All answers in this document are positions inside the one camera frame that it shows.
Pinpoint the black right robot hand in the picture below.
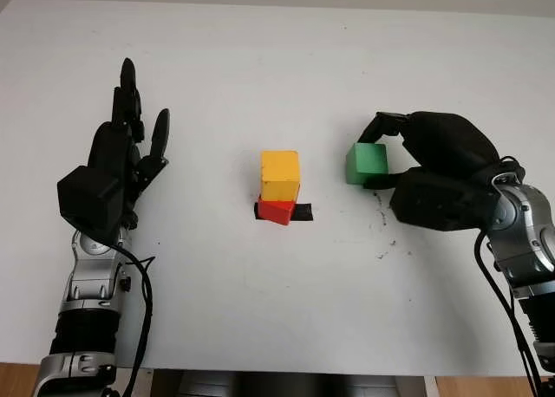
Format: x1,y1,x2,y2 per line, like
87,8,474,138
357,110,502,191

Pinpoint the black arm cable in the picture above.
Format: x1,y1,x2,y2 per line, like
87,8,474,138
474,156,543,397
103,239,156,397

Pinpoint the yellow cube block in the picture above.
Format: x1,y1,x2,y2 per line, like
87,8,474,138
259,150,302,201

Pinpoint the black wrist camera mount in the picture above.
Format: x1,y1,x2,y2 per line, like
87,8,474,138
56,165,129,238
388,166,500,232

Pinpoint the green cube block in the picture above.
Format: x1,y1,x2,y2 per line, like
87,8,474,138
345,142,389,185

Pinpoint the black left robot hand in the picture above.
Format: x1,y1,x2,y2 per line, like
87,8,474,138
88,57,171,230

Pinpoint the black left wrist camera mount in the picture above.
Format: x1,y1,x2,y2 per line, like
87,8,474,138
56,165,129,238

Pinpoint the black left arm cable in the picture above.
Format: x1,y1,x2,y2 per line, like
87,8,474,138
103,239,156,397

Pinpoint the dark robot torso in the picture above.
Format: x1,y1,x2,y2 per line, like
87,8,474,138
151,368,426,397

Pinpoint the black tape strip marker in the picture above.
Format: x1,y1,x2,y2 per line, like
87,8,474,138
253,201,314,223

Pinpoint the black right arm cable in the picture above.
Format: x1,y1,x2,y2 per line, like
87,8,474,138
474,156,543,397

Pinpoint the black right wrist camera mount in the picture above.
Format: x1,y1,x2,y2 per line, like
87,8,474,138
388,166,500,232

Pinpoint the red cube block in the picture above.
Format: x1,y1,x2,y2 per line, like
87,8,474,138
258,197,297,226

